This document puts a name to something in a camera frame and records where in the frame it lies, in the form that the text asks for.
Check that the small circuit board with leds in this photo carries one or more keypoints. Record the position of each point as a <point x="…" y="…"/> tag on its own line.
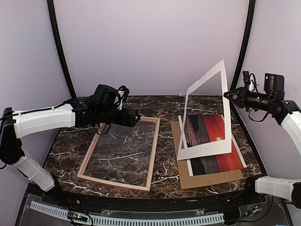
<point x="76" y="217"/>

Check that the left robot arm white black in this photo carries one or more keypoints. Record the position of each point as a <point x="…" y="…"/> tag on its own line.
<point x="14" y="125"/>

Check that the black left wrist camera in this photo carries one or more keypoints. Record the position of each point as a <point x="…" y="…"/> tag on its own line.
<point x="107" y="97"/>

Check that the white mat board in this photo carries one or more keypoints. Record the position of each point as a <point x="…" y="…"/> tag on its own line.
<point x="216" y="147"/>

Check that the clear acrylic sheet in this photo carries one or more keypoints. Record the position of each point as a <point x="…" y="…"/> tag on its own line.
<point x="117" y="160"/>

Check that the red and grey photo print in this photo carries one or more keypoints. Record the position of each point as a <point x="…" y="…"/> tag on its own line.
<point x="202" y="129"/>

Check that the black left enclosure post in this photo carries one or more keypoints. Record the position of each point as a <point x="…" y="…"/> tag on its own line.
<point x="59" y="48"/>

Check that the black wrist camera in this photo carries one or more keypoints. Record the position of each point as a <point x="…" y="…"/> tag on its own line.
<point x="274" y="82"/>
<point x="107" y="97"/>

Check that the light wooden picture frame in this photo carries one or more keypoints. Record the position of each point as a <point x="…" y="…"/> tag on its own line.
<point x="113" y="183"/>

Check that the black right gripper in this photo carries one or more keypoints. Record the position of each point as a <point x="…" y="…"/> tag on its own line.
<point x="240" y="91"/>

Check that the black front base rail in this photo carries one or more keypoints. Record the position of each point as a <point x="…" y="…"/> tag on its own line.
<point x="165" y="195"/>

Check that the black right enclosure post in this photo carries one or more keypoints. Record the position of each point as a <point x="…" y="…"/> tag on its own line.
<point x="244" y="44"/>

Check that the brown cardboard backing board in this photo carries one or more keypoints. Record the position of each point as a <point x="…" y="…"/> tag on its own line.
<point x="188" y="181"/>

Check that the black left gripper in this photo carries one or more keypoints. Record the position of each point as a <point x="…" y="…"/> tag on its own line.
<point x="124" y="121"/>

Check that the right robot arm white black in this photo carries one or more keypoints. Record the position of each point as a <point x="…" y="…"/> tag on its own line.
<point x="288" y="116"/>

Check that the black enclosure post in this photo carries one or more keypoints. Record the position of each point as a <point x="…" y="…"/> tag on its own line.
<point x="59" y="48"/>
<point x="244" y="44"/>

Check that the white slotted cable duct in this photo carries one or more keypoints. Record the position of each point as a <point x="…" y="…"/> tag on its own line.
<point x="98" y="220"/>

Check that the right connector board with wires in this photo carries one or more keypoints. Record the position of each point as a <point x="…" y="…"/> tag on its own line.
<point x="252" y="210"/>

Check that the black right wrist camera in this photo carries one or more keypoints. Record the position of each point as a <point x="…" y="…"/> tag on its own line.
<point x="274" y="82"/>

